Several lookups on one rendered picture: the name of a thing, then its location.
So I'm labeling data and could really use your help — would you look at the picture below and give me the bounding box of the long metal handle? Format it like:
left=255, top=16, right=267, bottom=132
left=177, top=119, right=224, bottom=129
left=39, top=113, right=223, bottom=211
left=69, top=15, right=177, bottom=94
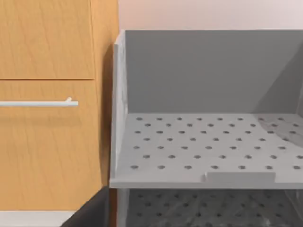
left=0, top=97, right=79, bottom=107

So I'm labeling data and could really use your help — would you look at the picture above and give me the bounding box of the grey pierced shelf rack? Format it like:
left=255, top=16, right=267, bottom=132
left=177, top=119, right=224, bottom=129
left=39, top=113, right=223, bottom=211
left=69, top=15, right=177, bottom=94
left=109, top=29, right=303, bottom=227

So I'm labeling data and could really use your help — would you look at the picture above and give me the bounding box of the wooden drawer front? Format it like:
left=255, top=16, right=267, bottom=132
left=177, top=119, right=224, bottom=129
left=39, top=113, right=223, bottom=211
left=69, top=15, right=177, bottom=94
left=0, top=79, right=103, bottom=212

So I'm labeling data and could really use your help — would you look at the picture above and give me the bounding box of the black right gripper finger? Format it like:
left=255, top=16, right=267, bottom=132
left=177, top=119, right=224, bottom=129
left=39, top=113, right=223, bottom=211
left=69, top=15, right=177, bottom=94
left=59, top=186, right=110, bottom=227

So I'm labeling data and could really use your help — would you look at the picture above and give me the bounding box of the wooden cupboard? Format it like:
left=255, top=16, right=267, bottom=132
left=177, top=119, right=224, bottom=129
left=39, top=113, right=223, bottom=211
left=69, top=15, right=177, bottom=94
left=0, top=0, right=120, bottom=227

